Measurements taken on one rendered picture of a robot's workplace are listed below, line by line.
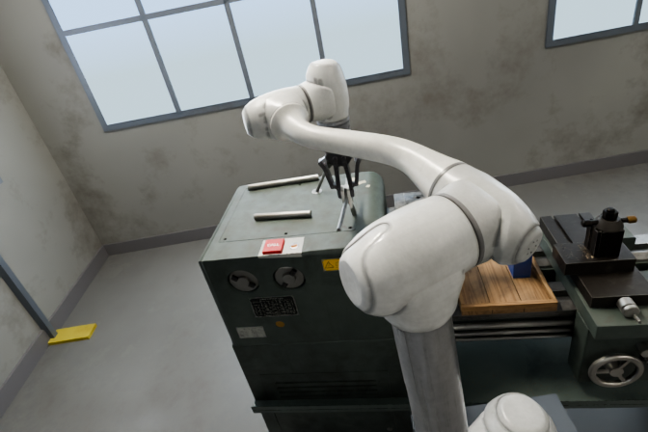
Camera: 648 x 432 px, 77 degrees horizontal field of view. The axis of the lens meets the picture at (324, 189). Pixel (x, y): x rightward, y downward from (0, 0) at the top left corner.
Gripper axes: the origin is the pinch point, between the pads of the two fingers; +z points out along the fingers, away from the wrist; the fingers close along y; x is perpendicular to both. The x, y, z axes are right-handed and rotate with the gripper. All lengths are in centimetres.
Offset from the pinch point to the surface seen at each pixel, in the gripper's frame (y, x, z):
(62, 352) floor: -218, 58, 135
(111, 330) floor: -191, 75, 135
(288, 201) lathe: -23.2, 16.4, 9.2
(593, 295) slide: 70, -10, 37
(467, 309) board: 34, -6, 45
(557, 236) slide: 71, 19, 38
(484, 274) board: 44, 11, 46
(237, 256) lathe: -34.4, -12.8, 9.1
